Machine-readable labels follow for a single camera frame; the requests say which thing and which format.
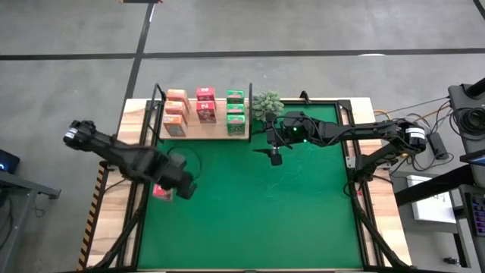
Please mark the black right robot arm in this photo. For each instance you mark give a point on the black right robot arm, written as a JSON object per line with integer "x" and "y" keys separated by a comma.
{"x": 360, "y": 130}

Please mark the grey desk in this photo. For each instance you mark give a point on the grey desk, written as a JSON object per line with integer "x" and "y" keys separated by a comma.
{"x": 22, "y": 186}

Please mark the red Froot Loops cereal box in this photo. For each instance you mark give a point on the red Froot Loops cereal box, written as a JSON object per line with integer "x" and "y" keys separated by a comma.
{"x": 161, "y": 194}
{"x": 205, "y": 93}
{"x": 206, "y": 112}

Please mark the black metal shelf frame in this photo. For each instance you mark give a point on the black metal shelf frame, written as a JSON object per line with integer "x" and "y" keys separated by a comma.
{"x": 250, "y": 121}

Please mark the small black floor object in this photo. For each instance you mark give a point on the small black floor object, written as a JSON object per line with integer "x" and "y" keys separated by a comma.
{"x": 451, "y": 261}

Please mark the green table mat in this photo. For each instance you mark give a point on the green table mat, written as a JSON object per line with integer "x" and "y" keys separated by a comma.
{"x": 265, "y": 227}

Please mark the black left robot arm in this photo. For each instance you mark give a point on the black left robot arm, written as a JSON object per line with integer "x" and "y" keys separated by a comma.
{"x": 113, "y": 149}

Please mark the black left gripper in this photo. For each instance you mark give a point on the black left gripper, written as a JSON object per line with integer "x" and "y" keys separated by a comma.
{"x": 172, "y": 172}

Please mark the black diagonal bar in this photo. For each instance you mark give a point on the black diagonal bar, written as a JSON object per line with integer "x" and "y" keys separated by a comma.
{"x": 435, "y": 186}

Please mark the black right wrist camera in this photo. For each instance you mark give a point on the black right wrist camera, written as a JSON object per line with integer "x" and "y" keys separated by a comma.
{"x": 276, "y": 158}

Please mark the keyboard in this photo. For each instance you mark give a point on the keyboard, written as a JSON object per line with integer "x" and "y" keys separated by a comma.
{"x": 478, "y": 214}

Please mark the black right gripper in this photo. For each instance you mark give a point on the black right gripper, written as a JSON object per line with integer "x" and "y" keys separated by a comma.
{"x": 295, "y": 129}

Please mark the green plant in white pot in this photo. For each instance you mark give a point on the green plant in white pot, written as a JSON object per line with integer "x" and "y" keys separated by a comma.
{"x": 267, "y": 102}

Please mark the black device with blue light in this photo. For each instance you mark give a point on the black device with blue light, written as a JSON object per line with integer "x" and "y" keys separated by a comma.
{"x": 7, "y": 161}

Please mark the orange Mini Wheats cereal box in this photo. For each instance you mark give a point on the orange Mini Wheats cereal box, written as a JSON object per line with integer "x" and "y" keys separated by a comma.
{"x": 175, "y": 107}
{"x": 174, "y": 126}
{"x": 177, "y": 95}

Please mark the wooden shelf board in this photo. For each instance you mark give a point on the wooden shelf board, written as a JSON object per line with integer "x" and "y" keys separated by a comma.
{"x": 204, "y": 130}

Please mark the grey equipment stand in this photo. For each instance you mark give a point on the grey equipment stand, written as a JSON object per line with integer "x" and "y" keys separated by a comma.
{"x": 458, "y": 95}

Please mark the black metal table frame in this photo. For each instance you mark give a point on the black metal table frame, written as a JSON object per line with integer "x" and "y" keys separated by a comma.
{"x": 343, "y": 104}

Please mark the yellow black hazard tape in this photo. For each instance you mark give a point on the yellow black hazard tape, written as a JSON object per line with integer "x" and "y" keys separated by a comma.
{"x": 91, "y": 220}

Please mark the white board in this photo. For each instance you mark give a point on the white board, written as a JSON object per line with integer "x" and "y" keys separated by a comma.
{"x": 432, "y": 208}

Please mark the black power adapter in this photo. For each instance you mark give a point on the black power adapter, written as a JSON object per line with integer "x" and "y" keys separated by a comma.
{"x": 439, "y": 148}

